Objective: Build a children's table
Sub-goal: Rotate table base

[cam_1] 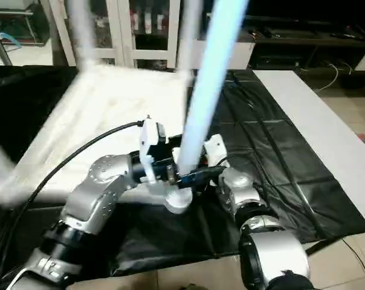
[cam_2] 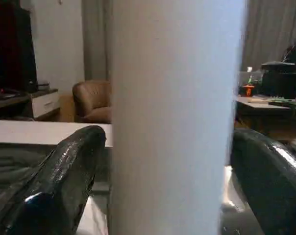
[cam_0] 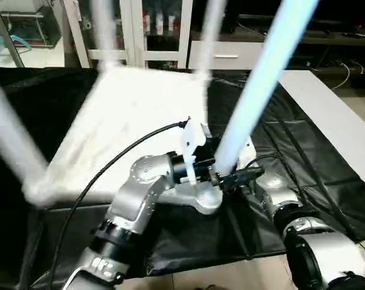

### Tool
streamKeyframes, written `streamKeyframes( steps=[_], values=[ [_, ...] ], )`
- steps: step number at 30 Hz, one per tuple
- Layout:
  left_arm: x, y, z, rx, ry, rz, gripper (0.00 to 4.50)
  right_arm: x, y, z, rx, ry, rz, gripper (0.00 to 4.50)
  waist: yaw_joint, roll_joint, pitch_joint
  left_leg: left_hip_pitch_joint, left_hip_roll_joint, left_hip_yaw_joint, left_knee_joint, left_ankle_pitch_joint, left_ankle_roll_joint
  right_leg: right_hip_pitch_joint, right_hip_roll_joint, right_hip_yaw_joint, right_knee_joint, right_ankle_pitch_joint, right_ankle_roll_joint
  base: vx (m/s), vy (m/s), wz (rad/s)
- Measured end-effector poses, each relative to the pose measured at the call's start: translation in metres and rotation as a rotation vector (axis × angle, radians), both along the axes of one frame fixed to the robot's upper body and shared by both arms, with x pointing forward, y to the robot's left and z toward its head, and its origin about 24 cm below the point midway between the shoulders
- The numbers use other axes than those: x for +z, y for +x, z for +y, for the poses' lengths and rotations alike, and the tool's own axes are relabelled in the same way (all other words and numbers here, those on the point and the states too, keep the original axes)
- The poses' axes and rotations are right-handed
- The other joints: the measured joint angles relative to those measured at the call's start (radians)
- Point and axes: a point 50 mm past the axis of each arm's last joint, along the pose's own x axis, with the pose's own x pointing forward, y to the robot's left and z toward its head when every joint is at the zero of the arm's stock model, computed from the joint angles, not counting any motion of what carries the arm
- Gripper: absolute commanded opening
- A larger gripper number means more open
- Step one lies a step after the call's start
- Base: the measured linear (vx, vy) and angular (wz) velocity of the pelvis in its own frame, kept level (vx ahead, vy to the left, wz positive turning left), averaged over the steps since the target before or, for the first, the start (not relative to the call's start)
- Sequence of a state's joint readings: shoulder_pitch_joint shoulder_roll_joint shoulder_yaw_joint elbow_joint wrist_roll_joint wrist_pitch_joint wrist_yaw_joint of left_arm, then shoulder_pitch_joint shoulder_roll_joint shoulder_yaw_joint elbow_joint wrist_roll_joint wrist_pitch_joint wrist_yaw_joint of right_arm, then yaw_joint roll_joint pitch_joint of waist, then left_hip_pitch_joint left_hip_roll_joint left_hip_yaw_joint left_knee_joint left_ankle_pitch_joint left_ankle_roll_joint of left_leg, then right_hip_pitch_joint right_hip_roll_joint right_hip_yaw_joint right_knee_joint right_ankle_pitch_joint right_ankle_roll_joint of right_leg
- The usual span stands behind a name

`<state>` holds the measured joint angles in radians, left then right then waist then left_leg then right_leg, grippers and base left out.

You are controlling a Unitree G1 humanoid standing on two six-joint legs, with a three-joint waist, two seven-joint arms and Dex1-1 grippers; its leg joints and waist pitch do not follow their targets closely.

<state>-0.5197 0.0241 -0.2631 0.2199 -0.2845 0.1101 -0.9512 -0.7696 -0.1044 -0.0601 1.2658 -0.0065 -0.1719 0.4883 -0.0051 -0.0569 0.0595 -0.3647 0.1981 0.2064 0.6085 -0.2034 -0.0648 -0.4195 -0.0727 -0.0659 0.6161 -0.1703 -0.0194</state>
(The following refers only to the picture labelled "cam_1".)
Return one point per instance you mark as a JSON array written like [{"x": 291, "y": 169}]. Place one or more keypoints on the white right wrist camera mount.
[{"x": 216, "y": 148}]

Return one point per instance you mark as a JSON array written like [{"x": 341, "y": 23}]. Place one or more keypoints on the black plastic mat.
[{"x": 170, "y": 235}]

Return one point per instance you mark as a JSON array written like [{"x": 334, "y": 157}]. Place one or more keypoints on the white drawer unit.
[{"x": 240, "y": 55}]

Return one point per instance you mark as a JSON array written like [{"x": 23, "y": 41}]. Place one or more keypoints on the teal small stool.
[{"x": 7, "y": 40}]

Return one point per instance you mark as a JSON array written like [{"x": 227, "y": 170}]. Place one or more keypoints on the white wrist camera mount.
[
  {"x": 216, "y": 148},
  {"x": 149, "y": 142}
]

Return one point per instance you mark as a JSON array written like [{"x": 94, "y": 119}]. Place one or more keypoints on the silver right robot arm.
[{"x": 243, "y": 193}]

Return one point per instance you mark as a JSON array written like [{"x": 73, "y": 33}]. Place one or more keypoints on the grey metal storage rack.
[{"x": 19, "y": 24}]

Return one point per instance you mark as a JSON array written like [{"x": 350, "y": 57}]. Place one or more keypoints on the white glass door cabinet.
[{"x": 128, "y": 27}]

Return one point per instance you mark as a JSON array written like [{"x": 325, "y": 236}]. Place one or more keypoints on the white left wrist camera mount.
[{"x": 149, "y": 142}]

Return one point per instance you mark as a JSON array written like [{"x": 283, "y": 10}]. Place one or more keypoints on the white plastic table top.
[{"x": 98, "y": 115}]

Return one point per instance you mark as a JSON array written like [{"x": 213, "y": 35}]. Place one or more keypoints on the white side board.
[{"x": 321, "y": 133}]

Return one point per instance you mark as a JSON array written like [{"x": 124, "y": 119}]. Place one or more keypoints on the black metal table leg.
[{"x": 324, "y": 244}]

